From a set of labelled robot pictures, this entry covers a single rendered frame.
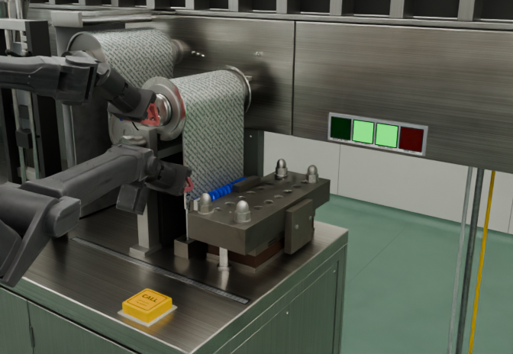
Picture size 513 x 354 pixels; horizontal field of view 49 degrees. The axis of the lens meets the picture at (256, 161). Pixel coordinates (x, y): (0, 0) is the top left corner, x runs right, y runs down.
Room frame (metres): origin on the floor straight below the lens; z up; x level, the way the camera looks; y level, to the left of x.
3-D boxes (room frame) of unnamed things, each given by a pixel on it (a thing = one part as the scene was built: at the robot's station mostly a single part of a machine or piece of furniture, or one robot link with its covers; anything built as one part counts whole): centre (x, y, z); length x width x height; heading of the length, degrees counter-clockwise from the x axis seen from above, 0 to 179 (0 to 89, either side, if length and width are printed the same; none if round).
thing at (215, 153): (1.34, 0.10, 1.11); 0.23 x 0.01 x 0.18; 146
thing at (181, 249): (1.34, 0.10, 0.92); 0.28 x 0.04 x 0.04; 146
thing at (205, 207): (1.19, 0.11, 1.05); 0.04 x 0.04 x 0.04
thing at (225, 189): (1.33, 0.08, 1.03); 0.21 x 0.04 x 0.03; 146
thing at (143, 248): (1.26, 0.27, 1.05); 0.06 x 0.05 x 0.31; 146
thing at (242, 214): (1.15, 0.03, 1.05); 0.04 x 0.04 x 0.04
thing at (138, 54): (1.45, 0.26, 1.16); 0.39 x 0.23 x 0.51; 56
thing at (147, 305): (0.99, 0.21, 0.91); 0.07 x 0.07 x 0.02; 56
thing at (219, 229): (1.31, -0.02, 1.00); 0.40 x 0.16 x 0.06; 146
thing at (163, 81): (1.27, 0.22, 1.25); 0.15 x 0.01 x 0.15; 56
